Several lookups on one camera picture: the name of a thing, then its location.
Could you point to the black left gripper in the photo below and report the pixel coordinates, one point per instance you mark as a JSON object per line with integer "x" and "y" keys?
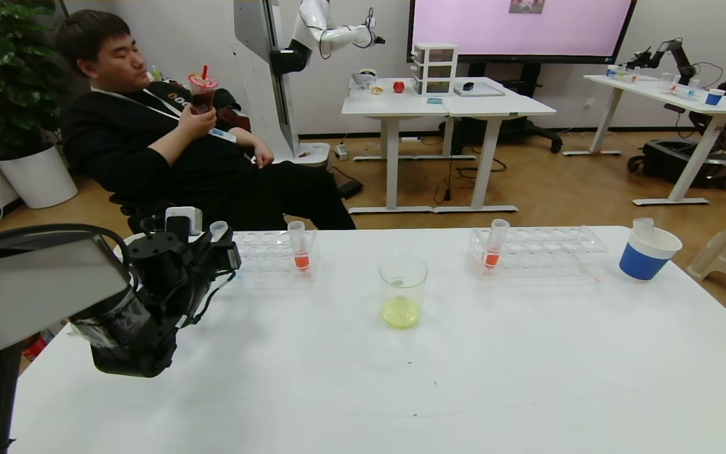
{"x": 231, "y": 253}

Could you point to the blue pigment test tube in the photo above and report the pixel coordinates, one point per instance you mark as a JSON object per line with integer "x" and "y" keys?
{"x": 218, "y": 229}

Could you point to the yellow pigment test tube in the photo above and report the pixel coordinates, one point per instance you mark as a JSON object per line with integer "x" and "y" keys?
{"x": 643, "y": 224}

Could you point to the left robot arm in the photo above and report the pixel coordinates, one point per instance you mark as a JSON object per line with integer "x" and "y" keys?
{"x": 41, "y": 290}

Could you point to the clear acrylic test tube rack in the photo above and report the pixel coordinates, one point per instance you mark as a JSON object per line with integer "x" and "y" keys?
{"x": 546, "y": 252}
{"x": 268, "y": 252}

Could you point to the red pigment test tube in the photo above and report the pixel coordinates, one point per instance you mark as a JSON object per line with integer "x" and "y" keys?
{"x": 493, "y": 255}
{"x": 300, "y": 255}

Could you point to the clear glass beaker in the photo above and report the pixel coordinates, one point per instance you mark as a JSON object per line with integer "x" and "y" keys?
{"x": 403, "y": 302}

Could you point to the black red bag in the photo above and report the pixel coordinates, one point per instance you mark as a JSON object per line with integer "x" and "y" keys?
{"x": 237, "y": 120}

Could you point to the seated man in black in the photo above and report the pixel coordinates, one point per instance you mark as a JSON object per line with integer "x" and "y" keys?
{"x": 149, "y": 151}

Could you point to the white power strip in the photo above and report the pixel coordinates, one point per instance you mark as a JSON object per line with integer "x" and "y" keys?
{"x": 341, "y": 152}

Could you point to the plastic drink cup with straw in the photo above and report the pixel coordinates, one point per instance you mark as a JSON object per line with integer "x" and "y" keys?
{"x": 202, "y": 94}

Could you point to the white plant pot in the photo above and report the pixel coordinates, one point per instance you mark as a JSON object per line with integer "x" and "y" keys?
{"x": 38, "y": 180}

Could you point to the white humanoid robot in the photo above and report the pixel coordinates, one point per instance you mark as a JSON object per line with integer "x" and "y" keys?
{"x": 262, "y": 38}

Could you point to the white standing desk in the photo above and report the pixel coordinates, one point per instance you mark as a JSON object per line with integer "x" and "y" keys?
{"x": 391, "y": 107}
{"x": 501, "y": 107}

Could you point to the white bowl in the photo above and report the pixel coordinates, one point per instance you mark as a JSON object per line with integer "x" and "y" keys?
{"x": 364, "y": 79}

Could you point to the red apple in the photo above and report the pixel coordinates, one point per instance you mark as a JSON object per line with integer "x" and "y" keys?
{"x": 399, "y": 87}

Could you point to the red shopping bag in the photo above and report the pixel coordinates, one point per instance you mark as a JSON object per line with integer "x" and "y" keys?
{"x": 34, "y": 349}

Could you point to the white drawer organizer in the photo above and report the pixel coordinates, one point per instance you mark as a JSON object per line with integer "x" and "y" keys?
{"x": 435, "y": 69}

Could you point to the green potted plant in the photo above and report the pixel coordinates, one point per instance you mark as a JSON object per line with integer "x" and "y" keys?
{"x": 4, "y": 69}

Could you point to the grey tray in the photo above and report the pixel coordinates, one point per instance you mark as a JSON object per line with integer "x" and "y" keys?
{"x": 486, "y": 91}

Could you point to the black display stand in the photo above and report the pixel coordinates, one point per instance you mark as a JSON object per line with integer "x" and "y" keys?
{"x": 527, "y": 129}

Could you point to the black mobile robot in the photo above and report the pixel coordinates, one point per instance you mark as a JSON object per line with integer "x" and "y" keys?
{"x": 672, "y": 164}

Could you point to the long white desk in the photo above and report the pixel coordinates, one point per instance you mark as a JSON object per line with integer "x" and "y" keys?
{"x": 653, "y": 88}

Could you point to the small blue paper cup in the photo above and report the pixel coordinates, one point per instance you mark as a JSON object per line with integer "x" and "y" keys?
{"x": 714, "y": 99}

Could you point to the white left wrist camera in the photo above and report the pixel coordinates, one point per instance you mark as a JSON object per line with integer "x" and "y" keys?
{"x": 183, "y": 221}

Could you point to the large wall display screen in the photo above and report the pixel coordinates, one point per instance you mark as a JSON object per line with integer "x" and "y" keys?
{"x": 451, "y": 31}

